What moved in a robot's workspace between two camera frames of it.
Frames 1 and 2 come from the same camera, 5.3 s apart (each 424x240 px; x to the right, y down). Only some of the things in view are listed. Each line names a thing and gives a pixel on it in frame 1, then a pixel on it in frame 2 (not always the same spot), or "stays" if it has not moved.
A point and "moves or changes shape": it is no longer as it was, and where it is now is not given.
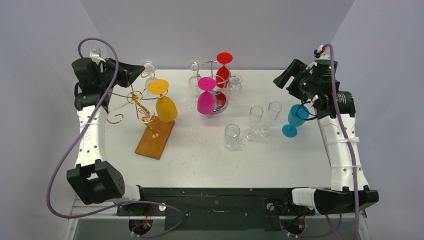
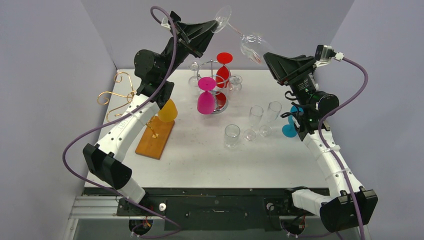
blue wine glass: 297,115 stays
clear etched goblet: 231,133 stays
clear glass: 274,108 stays
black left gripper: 127,73 -> 194,39
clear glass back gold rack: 150,66 moves or changes shape
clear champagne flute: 255,115 stays
